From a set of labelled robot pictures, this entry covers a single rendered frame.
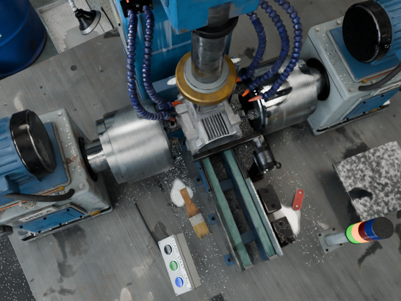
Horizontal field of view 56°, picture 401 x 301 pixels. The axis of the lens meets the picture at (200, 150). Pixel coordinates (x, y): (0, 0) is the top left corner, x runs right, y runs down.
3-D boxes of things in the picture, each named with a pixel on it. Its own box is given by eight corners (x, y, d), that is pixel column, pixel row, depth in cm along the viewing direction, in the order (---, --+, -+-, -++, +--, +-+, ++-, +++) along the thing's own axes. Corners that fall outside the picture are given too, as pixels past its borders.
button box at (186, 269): (167, 239, 121) (156, 242, 117) (182, 231, 118) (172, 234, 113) (185, 291, 117) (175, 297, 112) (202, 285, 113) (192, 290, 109)
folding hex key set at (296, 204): (298, 212, 146) (299, 211, 144) (290, 209, 146) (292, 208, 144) (304, 190, 148) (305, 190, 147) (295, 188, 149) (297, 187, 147)
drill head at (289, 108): (213, 95, 147) (218, 62, 123) (307, 64, 153) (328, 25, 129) (238, 152, 140) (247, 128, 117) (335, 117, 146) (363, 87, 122)
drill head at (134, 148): (71, 144, 140) (47, 117, 116) (164, 112, 145) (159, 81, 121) (90, 206, 133) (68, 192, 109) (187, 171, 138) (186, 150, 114)
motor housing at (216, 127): (173, 115, 144) (170, 92, 126) (219, 99, 146) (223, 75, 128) (191, 162, 138) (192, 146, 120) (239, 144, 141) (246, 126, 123)
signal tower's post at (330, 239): (315, 233, 143) (364, 218, 104) (333, 226, 144) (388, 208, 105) (324, 254, 141) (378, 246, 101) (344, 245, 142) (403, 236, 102)
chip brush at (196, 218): (176, 192, 147) (176, 191, 146) (187, 186, 148) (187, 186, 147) (199, 240, 141) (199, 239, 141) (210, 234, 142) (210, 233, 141)
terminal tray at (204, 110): (182, 94, 130) (182, 83, 123) (211, 84, 131) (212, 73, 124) (195, 123, 126) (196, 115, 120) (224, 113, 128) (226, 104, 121)
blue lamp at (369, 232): (360, 223, 108) (367, 221, 104) (378, 215, 109) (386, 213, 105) (370, 243, 107) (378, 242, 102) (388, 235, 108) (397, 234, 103)
